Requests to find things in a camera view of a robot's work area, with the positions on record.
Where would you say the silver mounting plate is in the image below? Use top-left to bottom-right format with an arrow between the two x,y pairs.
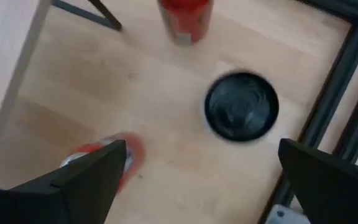
265,203 -> 311,224

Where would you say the white can black lid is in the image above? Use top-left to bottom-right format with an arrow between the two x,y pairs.
202,70 -> 281,144

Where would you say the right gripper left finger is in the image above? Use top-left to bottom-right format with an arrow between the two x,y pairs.
0,139 -> 127,224

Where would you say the red soda can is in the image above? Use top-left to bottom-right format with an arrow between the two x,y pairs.
157,0 -> 214,47
59,132 -> 147,195

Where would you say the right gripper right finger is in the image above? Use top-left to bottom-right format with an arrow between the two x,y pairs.
278,138 -> 358,224

